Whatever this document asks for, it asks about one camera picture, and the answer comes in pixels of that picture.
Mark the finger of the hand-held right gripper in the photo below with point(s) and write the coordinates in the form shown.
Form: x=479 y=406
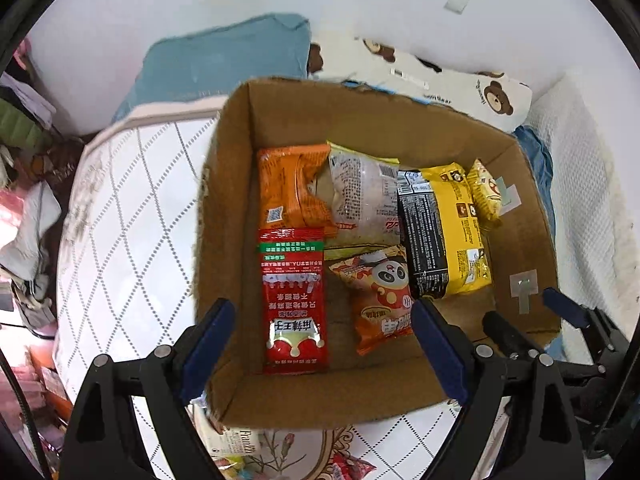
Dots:
x=505 y=332
x=567 y=307

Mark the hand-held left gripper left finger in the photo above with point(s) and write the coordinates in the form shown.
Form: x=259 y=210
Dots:
x=207 y=355

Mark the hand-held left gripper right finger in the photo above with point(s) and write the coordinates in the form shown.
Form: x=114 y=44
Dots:
x=442 y=355

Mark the cardboard box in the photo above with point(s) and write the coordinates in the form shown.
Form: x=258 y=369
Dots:
x=360 y=390

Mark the orange panda snack packet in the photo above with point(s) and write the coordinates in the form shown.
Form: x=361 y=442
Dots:
x=380 y=290

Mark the red snack packet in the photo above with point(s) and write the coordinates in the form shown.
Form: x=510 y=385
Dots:
x=292 y=305

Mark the black and yellow snack packet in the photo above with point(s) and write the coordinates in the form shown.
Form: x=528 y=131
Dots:
x=450 y=240

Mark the small yellow panda packet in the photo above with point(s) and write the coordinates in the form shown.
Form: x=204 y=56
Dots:
x=485 y=195

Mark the pale yellow snack packet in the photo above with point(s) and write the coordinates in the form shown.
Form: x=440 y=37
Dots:
x=365 y=195

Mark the white wafer packet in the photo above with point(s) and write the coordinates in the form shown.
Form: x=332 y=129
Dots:
x=235 y=442

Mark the colourful candy packet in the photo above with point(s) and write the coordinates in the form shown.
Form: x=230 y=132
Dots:
x=230 y=471

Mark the white knit blanket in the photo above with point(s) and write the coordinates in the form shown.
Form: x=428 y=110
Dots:
x=585 y=185

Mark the blue bedsheet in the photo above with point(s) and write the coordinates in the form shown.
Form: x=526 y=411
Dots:
x=537 y=170

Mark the small red triangular packet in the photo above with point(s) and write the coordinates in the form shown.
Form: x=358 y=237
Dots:
x=350 y=469

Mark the white diamond-pattern quilt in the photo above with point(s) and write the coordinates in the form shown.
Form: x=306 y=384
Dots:
x=135 y=210

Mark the pile of clothes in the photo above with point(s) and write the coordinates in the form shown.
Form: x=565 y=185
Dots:
x=30 y=230

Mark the bear-print pillow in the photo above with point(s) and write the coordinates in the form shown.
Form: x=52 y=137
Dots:
x=450 y=85

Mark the teal pillow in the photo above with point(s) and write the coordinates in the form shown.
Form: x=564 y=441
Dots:
x=215 y=65

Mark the hanging clothes on rack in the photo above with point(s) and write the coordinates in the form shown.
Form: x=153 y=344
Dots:
x=20 y=120

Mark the white wall socket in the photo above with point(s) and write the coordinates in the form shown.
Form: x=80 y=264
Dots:
x=454 y=2

